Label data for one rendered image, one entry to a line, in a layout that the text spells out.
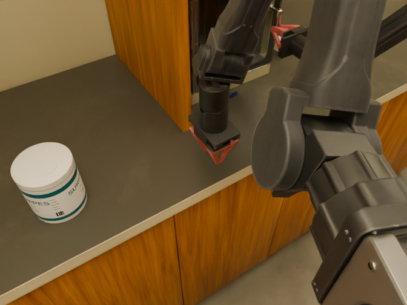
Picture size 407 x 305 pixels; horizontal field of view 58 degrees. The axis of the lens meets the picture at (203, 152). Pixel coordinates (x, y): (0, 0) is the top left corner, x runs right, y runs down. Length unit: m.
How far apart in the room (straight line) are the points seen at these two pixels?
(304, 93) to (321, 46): 0.04
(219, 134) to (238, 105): 0.46
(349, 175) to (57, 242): 0.74
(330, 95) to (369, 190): 0.10
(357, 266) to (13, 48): 1.25
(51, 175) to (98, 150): 0.26
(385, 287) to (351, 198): 0.07
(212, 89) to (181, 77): 0.31
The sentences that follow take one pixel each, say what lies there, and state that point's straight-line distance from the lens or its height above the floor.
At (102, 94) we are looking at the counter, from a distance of 1.26.
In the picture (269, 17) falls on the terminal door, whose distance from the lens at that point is 1.17.
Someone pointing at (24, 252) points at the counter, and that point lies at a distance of 0.94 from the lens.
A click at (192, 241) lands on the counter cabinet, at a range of 1.19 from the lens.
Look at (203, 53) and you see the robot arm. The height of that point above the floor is 1.36.
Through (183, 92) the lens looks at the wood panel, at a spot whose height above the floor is 1.08.
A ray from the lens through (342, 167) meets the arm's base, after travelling 0.31.
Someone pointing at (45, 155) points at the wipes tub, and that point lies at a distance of 0.89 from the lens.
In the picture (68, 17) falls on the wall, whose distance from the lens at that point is 1.36.
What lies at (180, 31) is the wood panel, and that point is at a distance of 0.89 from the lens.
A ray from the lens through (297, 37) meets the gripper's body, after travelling 1.07.
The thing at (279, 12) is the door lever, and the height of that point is 1.20.
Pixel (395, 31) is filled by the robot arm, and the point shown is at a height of 1.29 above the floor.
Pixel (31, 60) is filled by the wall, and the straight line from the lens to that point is 1.39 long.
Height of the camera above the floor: 1.70
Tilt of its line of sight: 48 degrees down
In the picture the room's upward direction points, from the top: straight up
